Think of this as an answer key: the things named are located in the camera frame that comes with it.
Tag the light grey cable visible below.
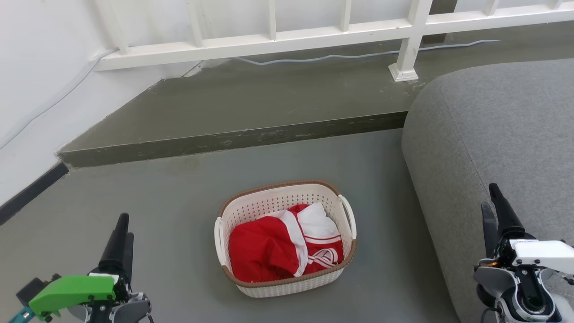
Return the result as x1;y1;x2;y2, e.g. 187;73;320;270
0;39;500;149

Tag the white laundry basket brown rim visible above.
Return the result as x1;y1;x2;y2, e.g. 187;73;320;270
214;180;358;298

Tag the black baseboard strip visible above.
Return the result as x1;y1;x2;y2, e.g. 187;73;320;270
0;162;70;225

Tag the grey fabric sofa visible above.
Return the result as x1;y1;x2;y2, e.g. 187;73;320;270
401;58;574;323

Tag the white wooden railing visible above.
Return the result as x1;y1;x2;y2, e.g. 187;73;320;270
92;0;574;82

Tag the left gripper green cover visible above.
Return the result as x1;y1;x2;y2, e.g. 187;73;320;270
29;213;152;323

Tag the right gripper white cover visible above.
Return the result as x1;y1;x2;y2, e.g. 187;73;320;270
474;183;574;292

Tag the red and white garment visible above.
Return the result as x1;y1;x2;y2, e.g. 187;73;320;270
229;203;344;283

